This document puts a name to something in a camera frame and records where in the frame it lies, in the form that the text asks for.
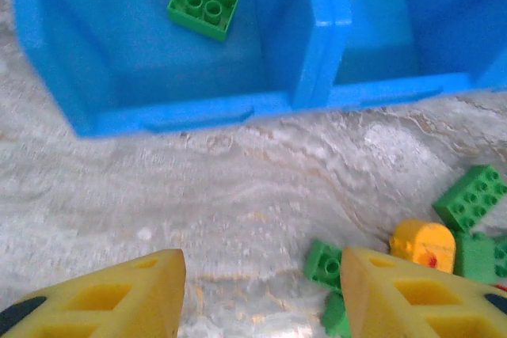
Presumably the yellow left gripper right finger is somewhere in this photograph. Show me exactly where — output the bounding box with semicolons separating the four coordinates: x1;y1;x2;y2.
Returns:
340;245;507;338

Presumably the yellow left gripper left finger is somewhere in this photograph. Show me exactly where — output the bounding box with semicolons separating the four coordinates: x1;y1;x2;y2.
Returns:
0;249;186;338

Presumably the small green lego brick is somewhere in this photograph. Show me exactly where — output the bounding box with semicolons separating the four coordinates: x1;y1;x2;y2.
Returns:
303;238;344;291

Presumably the yellow rounded lego piece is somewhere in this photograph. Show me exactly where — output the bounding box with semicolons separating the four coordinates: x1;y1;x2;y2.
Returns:
389;218;456;275

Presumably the green eight-stud lego brick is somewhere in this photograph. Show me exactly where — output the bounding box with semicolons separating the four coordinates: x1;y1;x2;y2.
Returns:
432;164;507;233

